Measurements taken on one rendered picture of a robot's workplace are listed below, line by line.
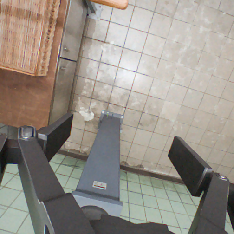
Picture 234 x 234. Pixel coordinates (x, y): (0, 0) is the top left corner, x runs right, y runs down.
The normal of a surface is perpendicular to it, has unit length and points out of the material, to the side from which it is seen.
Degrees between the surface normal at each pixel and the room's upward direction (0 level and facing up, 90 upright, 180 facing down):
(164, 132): 0
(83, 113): 0
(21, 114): 0
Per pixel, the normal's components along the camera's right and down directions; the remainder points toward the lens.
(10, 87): -0.02, 0.29
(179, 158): -0.98, -0.22
